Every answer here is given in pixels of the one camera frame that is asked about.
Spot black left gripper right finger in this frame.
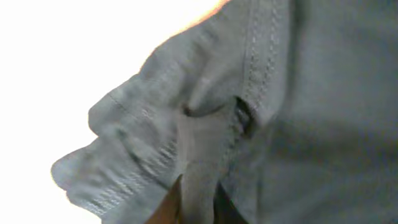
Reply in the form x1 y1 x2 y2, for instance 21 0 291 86
213 183 248 224

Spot dark green shorts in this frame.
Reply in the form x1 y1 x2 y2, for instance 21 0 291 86
51 0 397 223

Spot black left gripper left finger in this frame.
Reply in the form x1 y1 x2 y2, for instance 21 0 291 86
145 175 182 224

